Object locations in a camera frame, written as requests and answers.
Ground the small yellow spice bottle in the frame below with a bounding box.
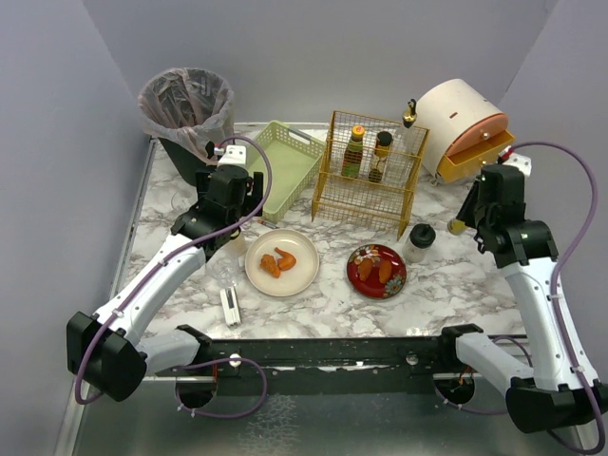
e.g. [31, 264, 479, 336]
[447, 218, 467, 236]

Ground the gold-spout oil bottle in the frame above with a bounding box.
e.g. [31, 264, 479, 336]
[395, 99, 418, 153]

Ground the yellow-lid sauce jar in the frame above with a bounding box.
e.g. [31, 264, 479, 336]
[341, 124, 365, 179]

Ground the gold-cap pepper grinder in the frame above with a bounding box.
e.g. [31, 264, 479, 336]
[368, 131, 392, 183]

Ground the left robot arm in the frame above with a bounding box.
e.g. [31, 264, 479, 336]
[66, 164, 264, 405]

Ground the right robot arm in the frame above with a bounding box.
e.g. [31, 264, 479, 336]
[441, 164, 607, 433]

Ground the red pen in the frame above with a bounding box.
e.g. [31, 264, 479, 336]
[257, 218, 278, 230]

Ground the clear plastic cup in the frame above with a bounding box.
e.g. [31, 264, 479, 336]
[206, 255, 240, 288]
[170, 189, 198, 213]

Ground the black ribbed trash bin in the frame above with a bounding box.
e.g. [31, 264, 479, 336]
[160, 138, 217, 186]

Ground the green-lid seasoning shaker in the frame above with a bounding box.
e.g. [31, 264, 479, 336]
[226, 228, 248, 259]

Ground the pale green plastic basket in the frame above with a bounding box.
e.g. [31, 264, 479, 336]
[254, 121, 325, 223]

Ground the orange fried nugget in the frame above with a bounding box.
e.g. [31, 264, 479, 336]
[259, 254, 281, 278]

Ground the white round drawer box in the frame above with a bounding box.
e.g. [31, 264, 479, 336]
[415, 79, 514, 183]

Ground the black-lid glass jar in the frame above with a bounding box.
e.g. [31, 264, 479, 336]
[403, 223, 436, 263]

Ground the orange chicken wing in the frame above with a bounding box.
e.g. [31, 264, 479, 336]
[275, 247, 297, 271]

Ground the cream round plate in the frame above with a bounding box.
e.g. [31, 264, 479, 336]
[245, 229, 320, 297]

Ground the white folded peeler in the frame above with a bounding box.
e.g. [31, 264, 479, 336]
[219, 286, 241, 327]

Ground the right orange croquette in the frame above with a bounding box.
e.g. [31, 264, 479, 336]
[378, 259, 392, 284]

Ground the orange croquette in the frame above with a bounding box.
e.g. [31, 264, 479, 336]
[378, 259, 392, 284]
[357, 257, 373, 282]

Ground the red floral plate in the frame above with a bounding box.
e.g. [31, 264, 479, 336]
[346, 244, 408, 299]

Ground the left orange croquette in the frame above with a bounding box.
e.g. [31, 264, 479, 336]
[357, 257, 373, 282]

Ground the gold wire rack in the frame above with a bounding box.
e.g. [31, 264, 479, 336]
[312, 110, 428, 238]

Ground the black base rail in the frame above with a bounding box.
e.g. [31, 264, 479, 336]
[195, 336, 467, 395]

